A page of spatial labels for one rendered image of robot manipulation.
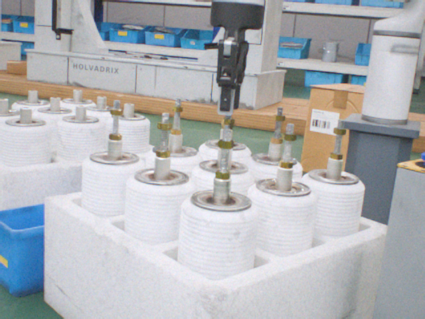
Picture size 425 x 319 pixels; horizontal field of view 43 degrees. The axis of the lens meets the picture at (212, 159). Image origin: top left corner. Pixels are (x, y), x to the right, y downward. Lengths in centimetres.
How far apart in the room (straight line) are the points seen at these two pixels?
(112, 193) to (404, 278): 41
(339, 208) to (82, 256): 38
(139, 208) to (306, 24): 853
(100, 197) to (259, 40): 207
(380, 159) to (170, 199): 54
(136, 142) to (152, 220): 49
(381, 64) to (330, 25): 798
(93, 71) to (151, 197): 248
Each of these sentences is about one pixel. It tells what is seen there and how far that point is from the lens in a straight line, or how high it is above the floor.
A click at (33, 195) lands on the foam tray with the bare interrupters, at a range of 106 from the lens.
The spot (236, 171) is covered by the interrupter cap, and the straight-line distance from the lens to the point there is 79.
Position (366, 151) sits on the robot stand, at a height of 24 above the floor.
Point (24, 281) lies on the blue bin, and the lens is 96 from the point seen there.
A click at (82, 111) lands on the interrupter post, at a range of 114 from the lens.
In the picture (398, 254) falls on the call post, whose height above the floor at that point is 20.
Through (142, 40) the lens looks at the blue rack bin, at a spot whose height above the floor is 29.
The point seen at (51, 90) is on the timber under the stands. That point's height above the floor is 6.
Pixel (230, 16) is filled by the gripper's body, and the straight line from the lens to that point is 76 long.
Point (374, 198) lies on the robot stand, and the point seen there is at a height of 15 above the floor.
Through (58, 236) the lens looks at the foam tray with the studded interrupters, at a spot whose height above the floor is 13.
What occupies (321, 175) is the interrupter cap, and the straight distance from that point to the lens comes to 84.
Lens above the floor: 45
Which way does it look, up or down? 13 degrees down
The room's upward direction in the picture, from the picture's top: 5 degrees clockwise
